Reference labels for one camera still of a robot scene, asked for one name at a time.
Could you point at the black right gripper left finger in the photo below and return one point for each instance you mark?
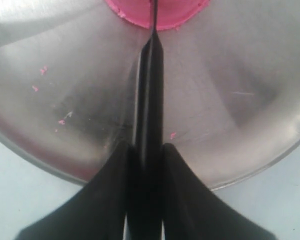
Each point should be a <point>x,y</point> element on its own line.
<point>96,212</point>

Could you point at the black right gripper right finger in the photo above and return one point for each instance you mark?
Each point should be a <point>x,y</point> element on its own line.
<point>193,212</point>

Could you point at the black-handled knife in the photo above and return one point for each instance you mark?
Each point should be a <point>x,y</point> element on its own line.
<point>144,212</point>

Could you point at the pink clay piece front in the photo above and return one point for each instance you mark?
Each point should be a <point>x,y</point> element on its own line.
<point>170,13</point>

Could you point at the round steel plate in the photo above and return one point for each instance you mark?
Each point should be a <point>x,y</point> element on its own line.
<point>231,85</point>

